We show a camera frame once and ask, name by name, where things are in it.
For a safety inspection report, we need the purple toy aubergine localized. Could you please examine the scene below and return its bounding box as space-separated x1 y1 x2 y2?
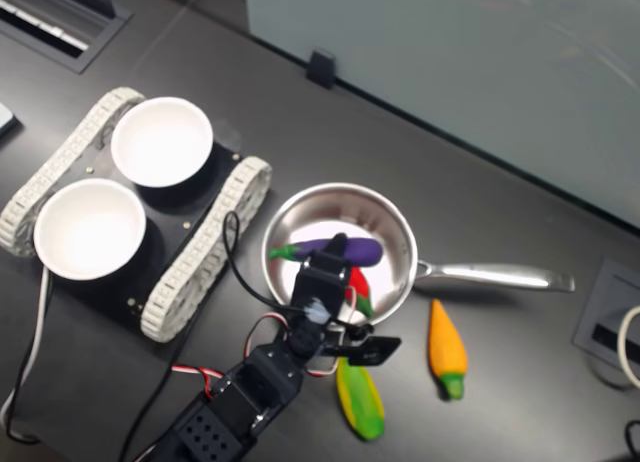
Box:
268 236 384 268

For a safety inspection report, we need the yellow green toy corn cob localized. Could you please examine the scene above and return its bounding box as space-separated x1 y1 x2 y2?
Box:
335 359 386 442

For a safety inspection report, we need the orange toy carrot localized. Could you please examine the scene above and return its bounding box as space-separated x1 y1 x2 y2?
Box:
428 298 469 401

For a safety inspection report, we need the pale grey putty lump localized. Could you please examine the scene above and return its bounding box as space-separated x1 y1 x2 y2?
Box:
303 299 329 326

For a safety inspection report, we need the red toy chilli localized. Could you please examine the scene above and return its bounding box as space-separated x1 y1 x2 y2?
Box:
347 266 375 317

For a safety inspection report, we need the small white-tracked vehicle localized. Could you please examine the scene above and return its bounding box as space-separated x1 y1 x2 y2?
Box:
0 85 274 344

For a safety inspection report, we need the white bowl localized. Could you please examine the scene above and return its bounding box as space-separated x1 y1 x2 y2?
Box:
109 96 215 188
32 177 148 282

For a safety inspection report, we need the frosted glass partition panel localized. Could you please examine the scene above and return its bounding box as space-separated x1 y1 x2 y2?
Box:
243 0 640 231

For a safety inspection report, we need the steel pan with long handle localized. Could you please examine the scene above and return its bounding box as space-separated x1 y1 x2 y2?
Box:
260 181 576 333

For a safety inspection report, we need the long black cable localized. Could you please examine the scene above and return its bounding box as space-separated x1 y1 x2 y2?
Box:
118 210 314 462

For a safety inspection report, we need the black gripper camera board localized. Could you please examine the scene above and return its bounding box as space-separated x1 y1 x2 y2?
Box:
344 334 403 368

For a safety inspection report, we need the black partition bracket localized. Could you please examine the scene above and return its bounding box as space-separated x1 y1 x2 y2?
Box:
305 48 337 89

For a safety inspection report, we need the square grey table cable box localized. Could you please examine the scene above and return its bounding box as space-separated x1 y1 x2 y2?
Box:
572 256 640 368

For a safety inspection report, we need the white vehicle cable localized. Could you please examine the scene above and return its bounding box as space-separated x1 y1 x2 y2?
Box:
0 267 54 443

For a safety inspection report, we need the white looped cable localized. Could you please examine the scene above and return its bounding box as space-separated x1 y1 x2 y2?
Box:
617 305 640 389

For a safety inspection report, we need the long black table cable tray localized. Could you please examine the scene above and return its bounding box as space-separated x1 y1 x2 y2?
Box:
0 0 135 75

